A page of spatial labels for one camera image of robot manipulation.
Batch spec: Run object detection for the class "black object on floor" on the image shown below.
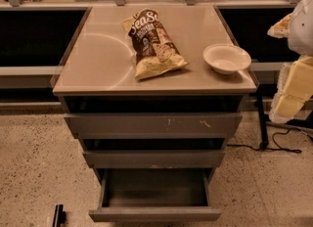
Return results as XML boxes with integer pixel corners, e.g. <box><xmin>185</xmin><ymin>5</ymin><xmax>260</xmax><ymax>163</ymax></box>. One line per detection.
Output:
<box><xmin>52</xmin><ymin>204</ymin><xmax>67</xmax><ymax>227</ymax></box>

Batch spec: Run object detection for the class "brown yellow chip bag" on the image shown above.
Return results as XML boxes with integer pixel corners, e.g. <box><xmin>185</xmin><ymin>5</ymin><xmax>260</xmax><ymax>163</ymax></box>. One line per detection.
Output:
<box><xmin>121</xmin><ymin>9</ymin><xmax>188</xmax><ymax>80</ymax></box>

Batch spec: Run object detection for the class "black table leg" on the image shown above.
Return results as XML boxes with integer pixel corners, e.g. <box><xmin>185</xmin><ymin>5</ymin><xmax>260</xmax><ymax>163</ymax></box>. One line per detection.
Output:
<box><xmin>256</xmin><ymin>92</ymin><xmax>269</xmax><ymax>151</ymax></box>

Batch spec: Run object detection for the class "white ceramic bowl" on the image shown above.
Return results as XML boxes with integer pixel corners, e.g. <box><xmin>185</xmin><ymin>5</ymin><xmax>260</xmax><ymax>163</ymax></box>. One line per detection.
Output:
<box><xmin>202</xmin><ymin>44</ymin><xmax>251</xmax><ymax>74</ymax></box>

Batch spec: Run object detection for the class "grey drawer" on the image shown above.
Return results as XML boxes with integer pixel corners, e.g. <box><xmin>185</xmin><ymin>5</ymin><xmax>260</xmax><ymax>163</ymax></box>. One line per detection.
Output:
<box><xmin>65</xmin><ymin>113</ymin><xmax>242</xmax><ymax>139</ymax></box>
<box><xmin>89</xmin><ymin>168</ymin><xmax>221</xmax><ymax>222</ymax></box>
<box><xmin>83</xmin><ymin>150</ymin><xmax>225</xmax><ymax>168</ymax></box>

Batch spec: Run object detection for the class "grey middle drawer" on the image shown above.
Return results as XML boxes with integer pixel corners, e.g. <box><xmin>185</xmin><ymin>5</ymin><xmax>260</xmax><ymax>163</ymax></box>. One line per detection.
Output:
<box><xmin>83</xmin><ymin>150</ymin><xmax>225</xmax><ymax>168</ymax></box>

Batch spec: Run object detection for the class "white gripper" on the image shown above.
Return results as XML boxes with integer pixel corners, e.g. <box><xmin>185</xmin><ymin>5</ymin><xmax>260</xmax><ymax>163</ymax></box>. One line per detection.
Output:
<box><xmin>267</xmin><ymin>14</ymin><xmax>313</xmax><ymax>124</ymax></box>

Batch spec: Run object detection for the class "grey bottom drawer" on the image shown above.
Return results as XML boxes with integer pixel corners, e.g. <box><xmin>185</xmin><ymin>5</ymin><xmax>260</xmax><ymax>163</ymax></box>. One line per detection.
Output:
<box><xmin>89</xmin><ymin>168</ymin><xmax>221</xmax><ymax>222</ymax></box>

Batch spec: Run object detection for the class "grey drawer cabinet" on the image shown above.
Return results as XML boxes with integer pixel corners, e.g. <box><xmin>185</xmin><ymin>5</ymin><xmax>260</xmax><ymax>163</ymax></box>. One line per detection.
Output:
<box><xmin>49</xmin><ymin>4</ymin><xmax>260</xmax><ymax>194</ymax></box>

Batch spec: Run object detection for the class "grey top drawer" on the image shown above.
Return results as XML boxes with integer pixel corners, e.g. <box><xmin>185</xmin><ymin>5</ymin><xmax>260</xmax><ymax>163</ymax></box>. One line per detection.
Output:
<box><xmin>65</xmin><ymin>113</ymin><xmax>242</xmax><ymax>139</ymax></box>

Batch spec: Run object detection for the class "black floor cable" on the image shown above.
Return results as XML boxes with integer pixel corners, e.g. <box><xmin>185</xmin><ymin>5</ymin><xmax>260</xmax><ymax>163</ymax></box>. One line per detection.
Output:
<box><xmin>226</xmin><ymin>128</ymin><xmax>313</xmax><ymax>155</ymax></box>

